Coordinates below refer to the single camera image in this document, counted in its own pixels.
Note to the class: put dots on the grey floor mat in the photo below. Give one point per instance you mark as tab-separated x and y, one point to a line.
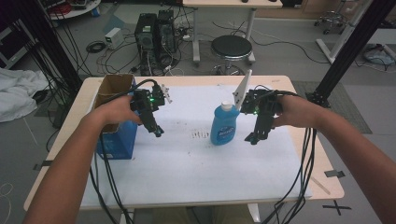
348	115

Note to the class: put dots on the small white box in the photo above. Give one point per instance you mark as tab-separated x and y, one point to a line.
113	37

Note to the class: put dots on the pale blue bag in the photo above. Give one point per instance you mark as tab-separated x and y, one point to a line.
378	56

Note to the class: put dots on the black computer tower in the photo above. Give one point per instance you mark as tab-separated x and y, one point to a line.
145	34
166	31

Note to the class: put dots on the black tape cross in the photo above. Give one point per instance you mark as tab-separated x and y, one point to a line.
336	207

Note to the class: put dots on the round white table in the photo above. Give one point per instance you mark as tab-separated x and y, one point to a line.
77	11

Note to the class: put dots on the black tape strip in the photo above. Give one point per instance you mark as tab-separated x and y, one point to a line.
43	164
334	173

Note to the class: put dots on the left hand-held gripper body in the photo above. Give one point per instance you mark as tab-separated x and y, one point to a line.
146	99

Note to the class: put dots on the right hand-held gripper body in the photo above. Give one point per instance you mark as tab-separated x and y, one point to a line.
263	102

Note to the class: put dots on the black round stool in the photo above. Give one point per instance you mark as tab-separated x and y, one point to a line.
231	46

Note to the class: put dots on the office chair base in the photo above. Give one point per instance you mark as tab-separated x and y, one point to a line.
331	20

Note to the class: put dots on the white table mat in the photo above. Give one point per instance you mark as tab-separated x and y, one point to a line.
193	174

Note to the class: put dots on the white desk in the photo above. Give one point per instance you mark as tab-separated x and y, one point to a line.
232	3

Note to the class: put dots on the white metal stand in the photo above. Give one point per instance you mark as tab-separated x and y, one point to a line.
342	34

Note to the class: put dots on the white crumpled cloth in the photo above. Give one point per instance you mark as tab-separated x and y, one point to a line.
17	93

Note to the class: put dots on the person's left hand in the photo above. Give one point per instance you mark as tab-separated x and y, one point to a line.
118	110

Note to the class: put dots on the person's right hand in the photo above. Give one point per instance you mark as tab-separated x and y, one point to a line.
299	112

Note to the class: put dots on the blue bottle with white cap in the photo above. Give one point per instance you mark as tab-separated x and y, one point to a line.
223	126

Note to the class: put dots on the white table leg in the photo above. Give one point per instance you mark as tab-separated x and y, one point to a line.
253	213

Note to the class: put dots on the blue cardboard box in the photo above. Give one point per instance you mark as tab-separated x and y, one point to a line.
118	143

